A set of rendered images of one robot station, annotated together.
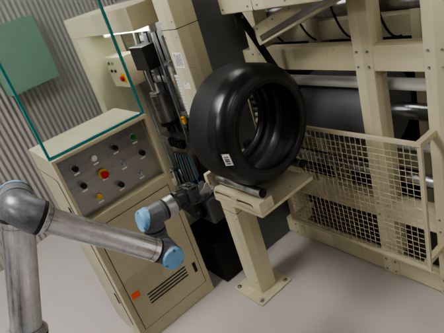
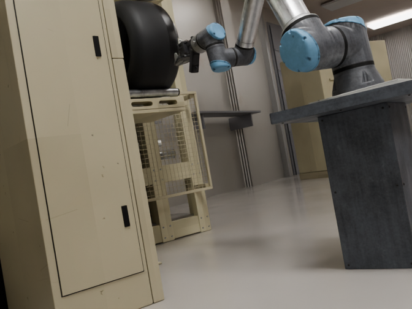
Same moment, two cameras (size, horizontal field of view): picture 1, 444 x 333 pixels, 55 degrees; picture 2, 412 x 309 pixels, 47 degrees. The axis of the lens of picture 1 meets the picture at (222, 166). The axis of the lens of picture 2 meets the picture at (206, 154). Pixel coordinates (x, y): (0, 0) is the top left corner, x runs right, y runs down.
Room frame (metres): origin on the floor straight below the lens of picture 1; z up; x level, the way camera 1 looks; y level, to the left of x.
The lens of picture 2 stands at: (1.89, 2.53, 0.44)
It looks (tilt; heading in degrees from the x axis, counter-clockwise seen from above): 2 degrees up; 263
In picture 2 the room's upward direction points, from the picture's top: 10 degrees counter-clockwise
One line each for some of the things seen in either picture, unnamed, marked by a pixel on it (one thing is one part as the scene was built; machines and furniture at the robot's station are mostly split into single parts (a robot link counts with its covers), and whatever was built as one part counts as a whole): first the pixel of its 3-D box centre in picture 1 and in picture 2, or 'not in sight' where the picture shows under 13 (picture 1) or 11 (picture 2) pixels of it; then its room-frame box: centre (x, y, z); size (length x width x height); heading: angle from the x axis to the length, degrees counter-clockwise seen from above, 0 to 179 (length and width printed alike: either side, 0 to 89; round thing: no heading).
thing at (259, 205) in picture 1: (241, 195); (152, 105); (1.82, -0.05, 0.84); 0.36 x 0.09 x 0.06; 32
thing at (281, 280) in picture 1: (261, 283); not in sight; (2.10, -0.01, 0.01); 0.27 x 0.27 x 0.02; 32
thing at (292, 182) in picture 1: (262, 187); (141, 116); (1.90, -0.17, 0.80); 0.37 x 0.36 x 0.02; 122
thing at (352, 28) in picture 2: not in sight; (345, 43); (1.11, 0.85, 0.81); 0.17 x 0.15 x 0.18; 22
